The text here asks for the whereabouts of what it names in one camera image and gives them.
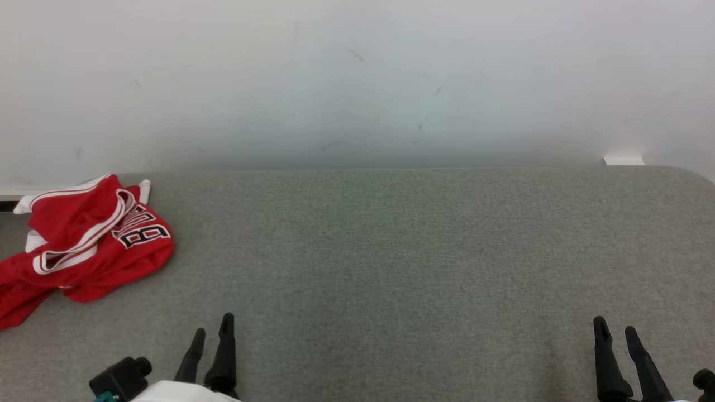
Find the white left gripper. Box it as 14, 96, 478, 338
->
131, 313, 241, 402

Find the red basketball jersey black print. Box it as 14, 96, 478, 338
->
13, 173, 175, 303

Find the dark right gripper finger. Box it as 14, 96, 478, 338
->
625, 327, 674, 402
593, 316, 635, 402

